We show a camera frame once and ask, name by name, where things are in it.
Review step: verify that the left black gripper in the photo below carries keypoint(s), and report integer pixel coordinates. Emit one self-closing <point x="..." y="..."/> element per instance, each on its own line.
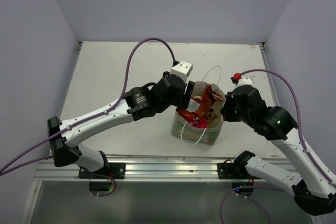
<point x="184" y="98"/>

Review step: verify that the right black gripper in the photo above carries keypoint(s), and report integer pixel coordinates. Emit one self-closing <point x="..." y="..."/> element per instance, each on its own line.
<point x="225" y="110"/>

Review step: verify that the red orange snack bag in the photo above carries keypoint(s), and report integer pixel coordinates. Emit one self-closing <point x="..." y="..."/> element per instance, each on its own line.
<point x="205" y="105"/>

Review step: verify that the pink Real crisps bag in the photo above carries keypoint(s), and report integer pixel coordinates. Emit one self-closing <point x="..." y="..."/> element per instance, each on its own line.
<point x="200" y="124"/>

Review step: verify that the green printed paper bag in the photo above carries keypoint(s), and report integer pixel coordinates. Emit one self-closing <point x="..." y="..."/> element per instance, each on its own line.
<point x="191" y="136"/>

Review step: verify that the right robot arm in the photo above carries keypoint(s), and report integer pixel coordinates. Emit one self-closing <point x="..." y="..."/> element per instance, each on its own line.
<point x="311" y="191"/>

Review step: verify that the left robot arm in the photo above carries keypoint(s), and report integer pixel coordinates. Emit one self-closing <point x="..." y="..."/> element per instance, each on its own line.
<point x="67" y="136"/>

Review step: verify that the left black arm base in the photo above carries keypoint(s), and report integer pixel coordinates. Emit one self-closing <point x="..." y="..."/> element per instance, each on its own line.
<point x="112" y="170"/>

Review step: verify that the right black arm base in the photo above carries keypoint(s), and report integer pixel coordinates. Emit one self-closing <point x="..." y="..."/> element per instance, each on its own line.
<point x="230" y="170"/>

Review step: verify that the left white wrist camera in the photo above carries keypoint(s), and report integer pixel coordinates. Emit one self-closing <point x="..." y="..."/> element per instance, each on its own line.
<point x="182" y="69"/>

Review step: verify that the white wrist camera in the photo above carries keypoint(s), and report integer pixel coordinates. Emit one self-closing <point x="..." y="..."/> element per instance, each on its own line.
<point x="244" y="80"/>
<point x="182" y="69"/>

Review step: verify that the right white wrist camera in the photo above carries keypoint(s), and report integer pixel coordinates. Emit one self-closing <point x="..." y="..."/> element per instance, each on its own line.
<point x="244" y="80"/>

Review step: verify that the aluminium rail frame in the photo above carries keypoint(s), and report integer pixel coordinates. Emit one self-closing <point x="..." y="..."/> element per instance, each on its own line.
<point x="142" y="169"/>

